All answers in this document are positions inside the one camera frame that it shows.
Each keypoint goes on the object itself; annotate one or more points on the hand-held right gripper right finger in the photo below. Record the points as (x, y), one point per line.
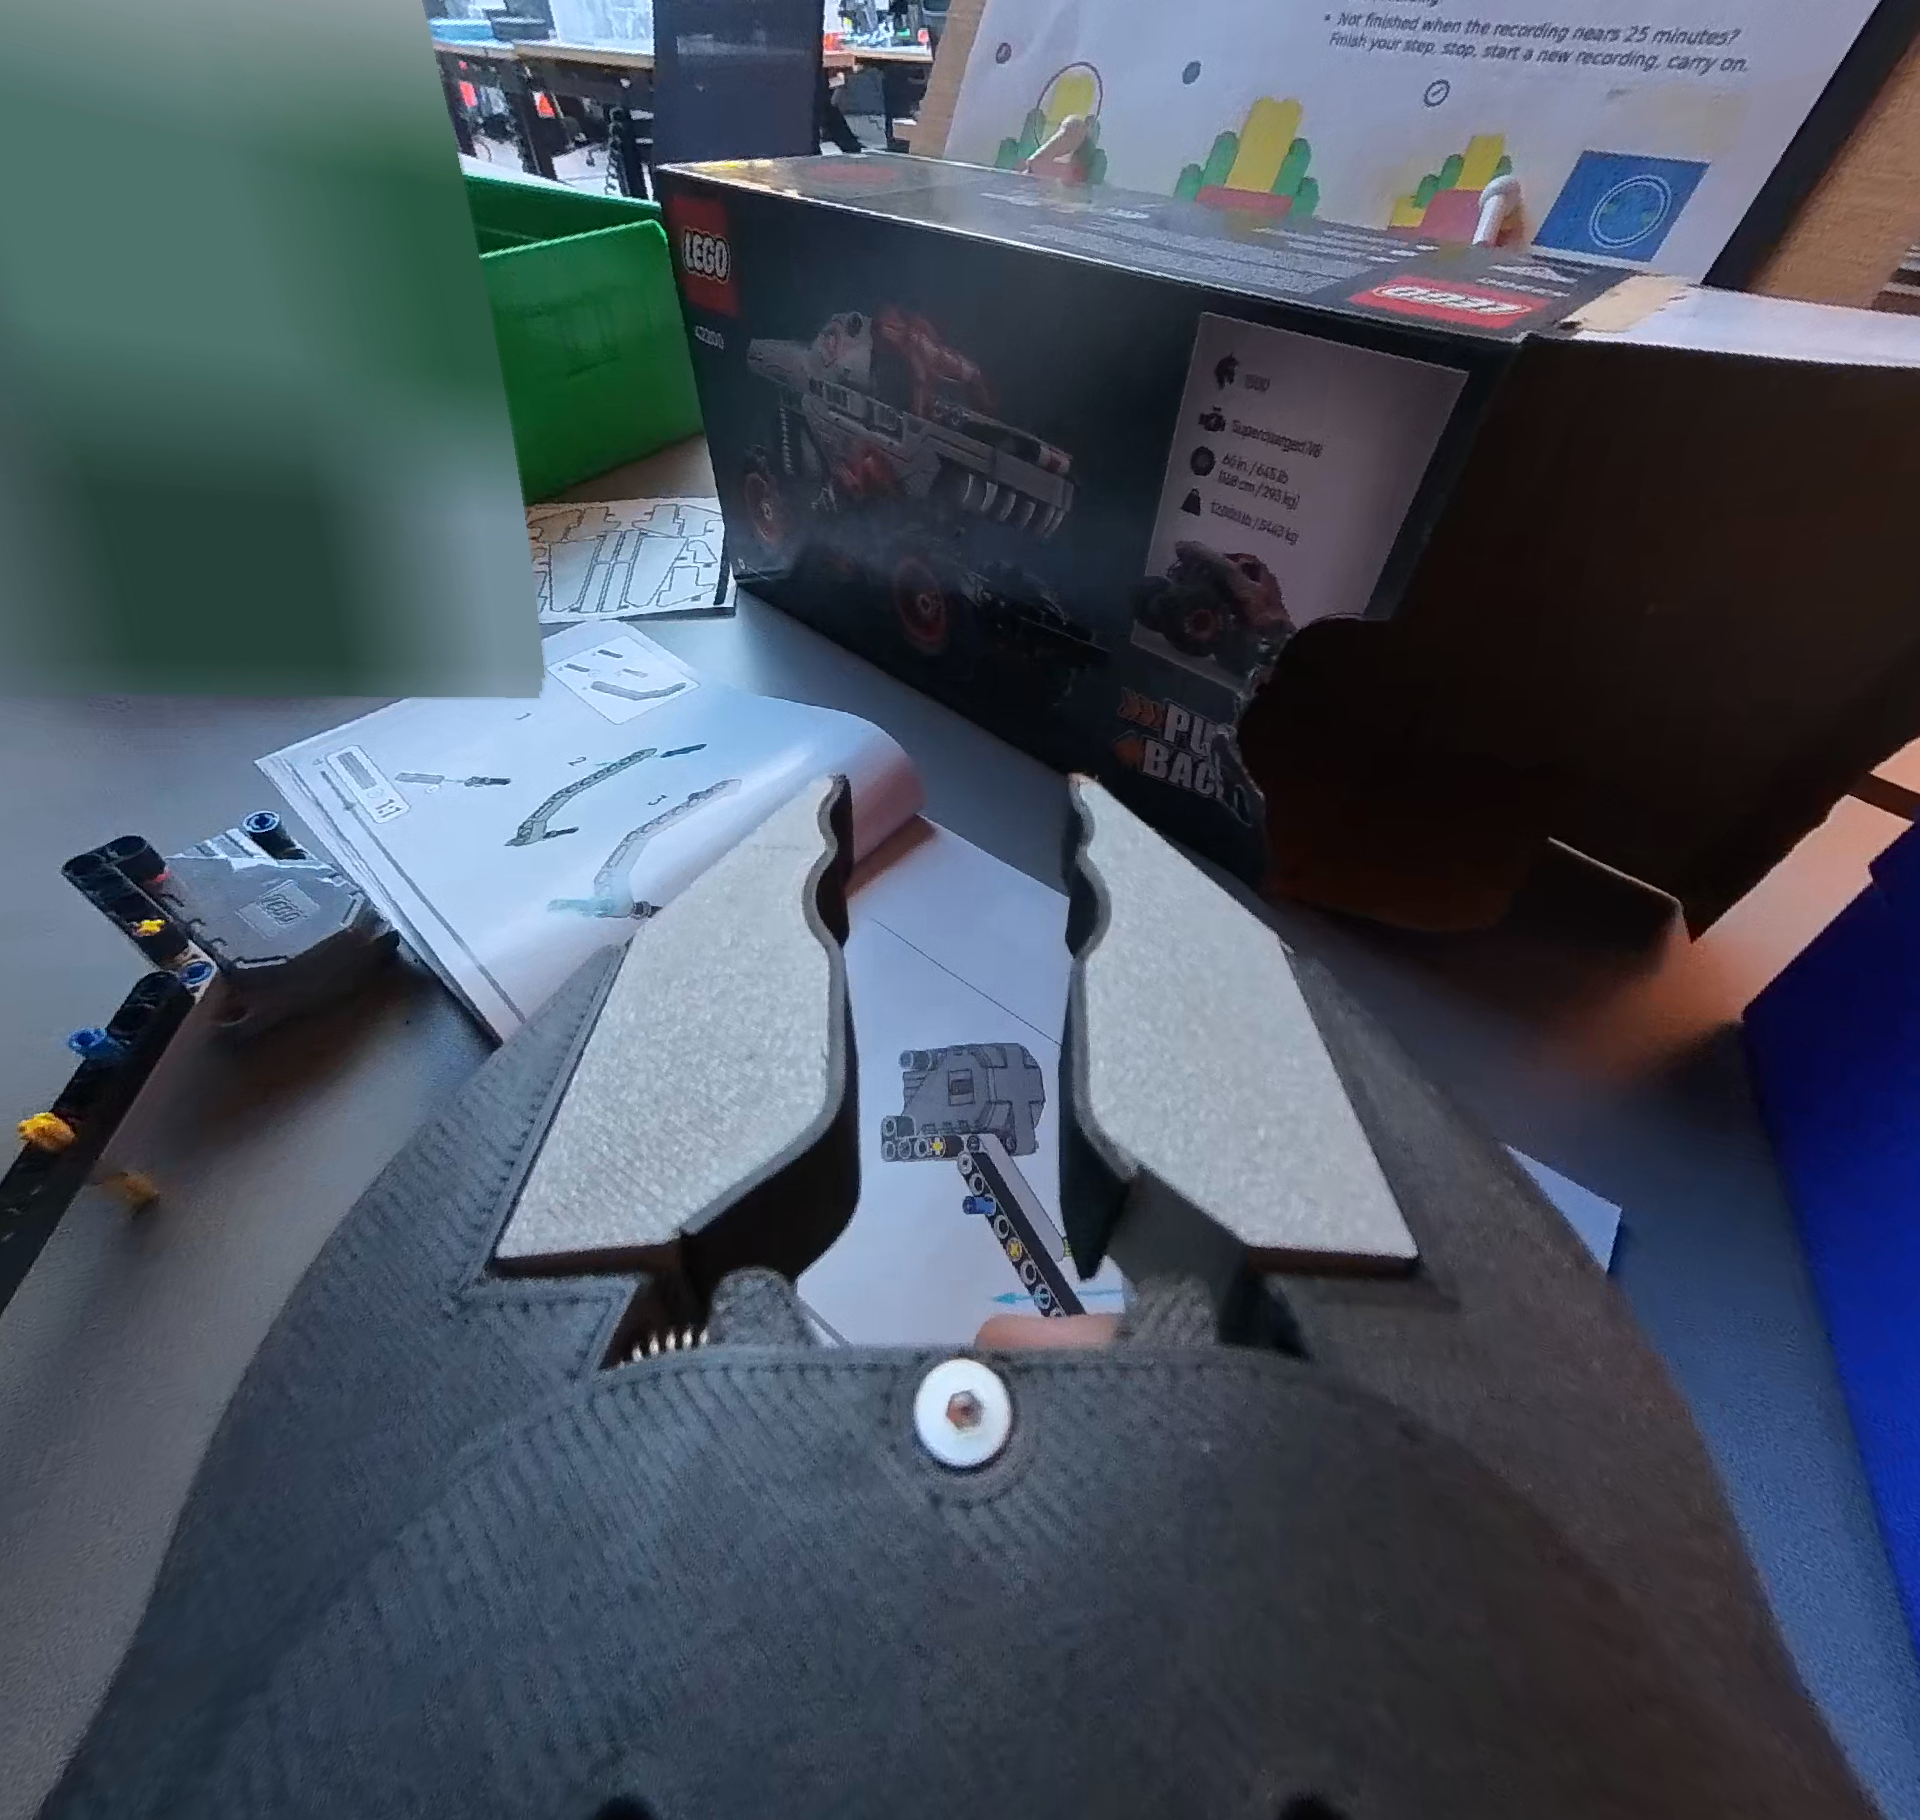
(1230, 1083)

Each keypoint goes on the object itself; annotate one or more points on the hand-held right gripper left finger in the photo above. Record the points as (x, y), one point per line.
(690, 1070)

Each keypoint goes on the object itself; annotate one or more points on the white instruction booklet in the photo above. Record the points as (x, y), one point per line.
(495, 801)

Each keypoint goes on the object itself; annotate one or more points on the black toy truck set box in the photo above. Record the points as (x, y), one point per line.
(975, 394)

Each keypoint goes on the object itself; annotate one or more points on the person's right hand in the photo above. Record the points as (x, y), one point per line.
(1051, 1332)

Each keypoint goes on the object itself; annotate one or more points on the grey motor black beam assembly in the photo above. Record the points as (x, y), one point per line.
(285, 920)

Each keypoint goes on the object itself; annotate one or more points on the white sticker sheet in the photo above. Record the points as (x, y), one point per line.
(629, 559)

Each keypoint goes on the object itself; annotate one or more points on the blue plastic bin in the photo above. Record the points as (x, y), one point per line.
(1845, 1176)

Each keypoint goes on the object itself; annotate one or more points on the green plastic bin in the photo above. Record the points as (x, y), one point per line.
(599, 334)

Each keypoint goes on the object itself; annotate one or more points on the black mesh chair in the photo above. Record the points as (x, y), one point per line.
(735, 34)

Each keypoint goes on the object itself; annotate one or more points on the wooden poster board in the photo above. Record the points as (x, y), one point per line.
(967, 19)

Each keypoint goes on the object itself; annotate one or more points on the white printed instruction poster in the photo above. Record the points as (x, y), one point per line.
(1500, 19)

